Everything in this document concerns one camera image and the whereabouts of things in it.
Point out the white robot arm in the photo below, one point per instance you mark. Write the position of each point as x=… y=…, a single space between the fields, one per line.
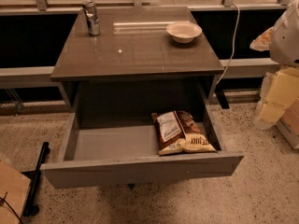
x=282 y=40

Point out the brown chip bag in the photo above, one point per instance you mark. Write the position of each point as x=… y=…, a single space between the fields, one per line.
x=177 y=132

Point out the white ceramic bowl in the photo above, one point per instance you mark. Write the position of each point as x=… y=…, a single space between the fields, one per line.
x=183 y=32

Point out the cardboard box at left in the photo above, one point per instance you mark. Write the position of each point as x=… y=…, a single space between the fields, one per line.
x=13 y=189

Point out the silver drink can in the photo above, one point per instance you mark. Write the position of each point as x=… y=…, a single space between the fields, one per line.
x=90 y=11

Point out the cardboard box at right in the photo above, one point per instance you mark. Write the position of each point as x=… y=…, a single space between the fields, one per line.
x=289 y=124

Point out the grey cabinet with glossy top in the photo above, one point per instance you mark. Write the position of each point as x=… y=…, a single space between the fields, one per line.
x=134 y=45

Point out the cardboard box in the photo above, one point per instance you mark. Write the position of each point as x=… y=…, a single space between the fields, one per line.
x=289 y=124
x=13 y=189

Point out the grey window ledge rail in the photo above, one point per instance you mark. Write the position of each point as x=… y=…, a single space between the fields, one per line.
x=36 y=77

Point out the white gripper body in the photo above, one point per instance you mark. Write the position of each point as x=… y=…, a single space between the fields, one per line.
x=286 y=41

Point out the black metal stand bar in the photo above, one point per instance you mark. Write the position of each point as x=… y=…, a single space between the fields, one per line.
x=31 y=209

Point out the open grey top drawer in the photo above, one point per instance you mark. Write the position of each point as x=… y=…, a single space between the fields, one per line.
x=110 y=137

